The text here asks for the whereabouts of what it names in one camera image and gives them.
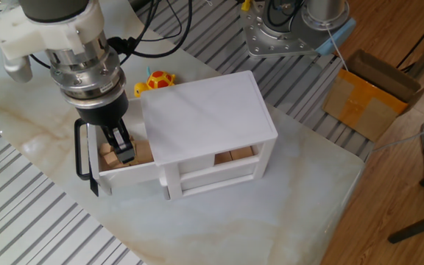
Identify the marble pattern table mat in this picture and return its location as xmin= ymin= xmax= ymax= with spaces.
xmin=0 ymin=0 xmax=366 ymax=265

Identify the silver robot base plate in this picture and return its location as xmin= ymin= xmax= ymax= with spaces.
xmin=239 ymin=0 xmax=319 ymax=59

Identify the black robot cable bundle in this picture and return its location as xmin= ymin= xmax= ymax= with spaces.
xmin=107 ymin=0 xmax=195 ymax=67

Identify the yellow toy turtle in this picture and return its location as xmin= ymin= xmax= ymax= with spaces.
xmin=133 ymin=66 xmax=177 ymax=99

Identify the single grey floor cable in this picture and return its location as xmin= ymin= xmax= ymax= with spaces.
xmin=372 ymin=122 xmax=424 ymax=154

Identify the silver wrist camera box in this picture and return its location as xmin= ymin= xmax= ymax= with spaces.
xmin=3 ymin=54 xmax=34 ymax=84

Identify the white drawer with black handle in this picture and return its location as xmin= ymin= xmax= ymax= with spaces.
xmin=74 ymin=97 xmax=220 ymax=198

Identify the black camera cable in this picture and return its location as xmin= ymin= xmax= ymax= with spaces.
xmin=29 ymin=53 xmax=52 ymax=71

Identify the white plastic drawer cabinet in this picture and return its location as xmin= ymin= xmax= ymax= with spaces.
xmin=139 ymin=69 xmax=279 ymax=202

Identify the white drawer without handle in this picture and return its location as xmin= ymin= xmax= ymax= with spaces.
xmin=162 ymin=161 xmax=261 ymax=200

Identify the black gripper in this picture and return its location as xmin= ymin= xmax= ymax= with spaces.
xmin=74 ymin=90 xmax=137 ymax=165

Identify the taped open cardboard box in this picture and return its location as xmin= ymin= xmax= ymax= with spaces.
xmin=321 ymin=49 xmax=424 ymax=144

